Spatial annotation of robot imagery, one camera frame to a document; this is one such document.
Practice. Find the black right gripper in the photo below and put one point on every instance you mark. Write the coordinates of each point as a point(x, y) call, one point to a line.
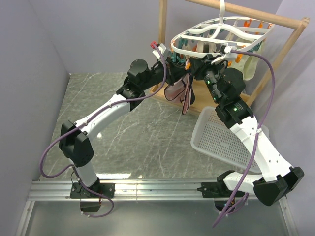
point(200, 66)

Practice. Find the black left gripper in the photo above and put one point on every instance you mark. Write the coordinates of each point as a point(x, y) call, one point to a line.
point(174, 72)

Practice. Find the pink underwear navy trim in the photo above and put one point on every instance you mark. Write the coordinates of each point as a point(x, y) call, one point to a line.
point(181, 93)

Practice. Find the white round clip hanger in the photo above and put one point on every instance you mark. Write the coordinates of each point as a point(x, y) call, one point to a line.
point(214, 31)

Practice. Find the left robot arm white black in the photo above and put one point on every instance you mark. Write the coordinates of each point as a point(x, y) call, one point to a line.
point(76, 144)

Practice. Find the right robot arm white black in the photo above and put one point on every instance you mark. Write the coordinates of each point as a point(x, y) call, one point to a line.
point(278, 177)

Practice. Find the rust orange underwear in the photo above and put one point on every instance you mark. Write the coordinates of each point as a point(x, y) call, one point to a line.
point(201, 47)

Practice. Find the cream white underwear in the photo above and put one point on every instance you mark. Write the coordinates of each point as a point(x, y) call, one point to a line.
point(244, 63)

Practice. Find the teal clothes peg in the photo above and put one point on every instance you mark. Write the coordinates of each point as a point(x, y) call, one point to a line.
point(255, 48)
point(177, 59)

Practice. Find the white plastic laundry basket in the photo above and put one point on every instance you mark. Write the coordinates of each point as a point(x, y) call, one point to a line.
point(211, 137)

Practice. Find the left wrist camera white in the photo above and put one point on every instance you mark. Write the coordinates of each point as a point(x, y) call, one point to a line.
point(160, 50)

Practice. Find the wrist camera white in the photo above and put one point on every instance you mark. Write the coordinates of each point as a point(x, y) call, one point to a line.
point(226, 53)
point(160, 50)

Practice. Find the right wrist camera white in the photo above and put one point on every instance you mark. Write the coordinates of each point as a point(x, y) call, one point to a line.
point(226, 53)

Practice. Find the wooden drying rack frame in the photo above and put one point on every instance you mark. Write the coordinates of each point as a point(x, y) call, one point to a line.
point(202, 98)

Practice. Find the aluminium mounting rail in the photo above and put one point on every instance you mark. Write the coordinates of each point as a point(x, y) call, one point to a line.
point(125, 190)

